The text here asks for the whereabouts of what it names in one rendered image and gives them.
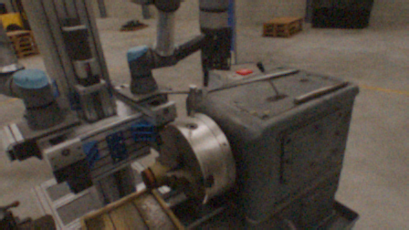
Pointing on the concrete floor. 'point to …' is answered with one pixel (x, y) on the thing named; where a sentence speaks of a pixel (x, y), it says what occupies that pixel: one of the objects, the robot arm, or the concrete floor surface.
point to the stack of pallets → (23, 44)
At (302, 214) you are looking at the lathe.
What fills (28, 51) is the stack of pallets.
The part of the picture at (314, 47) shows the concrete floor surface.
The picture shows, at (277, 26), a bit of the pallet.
